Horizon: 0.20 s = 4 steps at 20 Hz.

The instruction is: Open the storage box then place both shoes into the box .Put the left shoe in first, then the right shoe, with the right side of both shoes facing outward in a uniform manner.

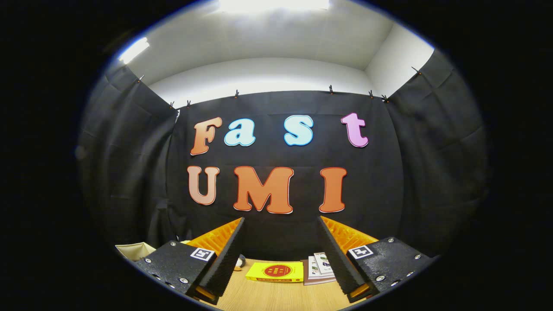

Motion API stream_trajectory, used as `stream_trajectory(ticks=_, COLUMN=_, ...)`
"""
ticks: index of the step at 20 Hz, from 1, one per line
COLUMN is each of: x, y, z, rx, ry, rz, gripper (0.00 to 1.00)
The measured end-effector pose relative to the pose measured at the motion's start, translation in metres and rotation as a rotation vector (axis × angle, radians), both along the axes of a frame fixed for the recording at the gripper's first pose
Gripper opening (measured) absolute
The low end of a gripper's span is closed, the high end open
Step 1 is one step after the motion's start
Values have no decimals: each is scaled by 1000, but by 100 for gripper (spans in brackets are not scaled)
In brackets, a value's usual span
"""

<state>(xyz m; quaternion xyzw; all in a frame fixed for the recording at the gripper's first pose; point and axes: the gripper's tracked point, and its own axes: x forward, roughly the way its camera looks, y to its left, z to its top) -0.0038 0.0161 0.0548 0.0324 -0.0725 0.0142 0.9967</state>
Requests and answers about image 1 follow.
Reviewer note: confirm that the blue white penguin plush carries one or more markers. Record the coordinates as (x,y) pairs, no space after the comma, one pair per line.
(240,261)

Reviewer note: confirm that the black backdrop cloth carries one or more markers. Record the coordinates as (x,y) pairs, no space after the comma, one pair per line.
(281,229)

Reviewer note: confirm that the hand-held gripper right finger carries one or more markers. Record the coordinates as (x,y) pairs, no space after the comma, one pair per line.
(341,263)

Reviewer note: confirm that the yellow book with red circle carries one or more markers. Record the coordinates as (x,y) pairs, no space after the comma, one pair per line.
(276,272)

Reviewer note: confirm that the white illustrated book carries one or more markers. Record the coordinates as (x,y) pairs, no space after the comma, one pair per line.
(323,261)

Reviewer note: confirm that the beige fabric storage box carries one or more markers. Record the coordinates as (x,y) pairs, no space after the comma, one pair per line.
(136,250)

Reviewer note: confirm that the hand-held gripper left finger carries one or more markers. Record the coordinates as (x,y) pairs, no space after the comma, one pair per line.
(224,263)

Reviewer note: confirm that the pale pink book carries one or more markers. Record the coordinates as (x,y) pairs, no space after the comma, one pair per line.
(319,281)

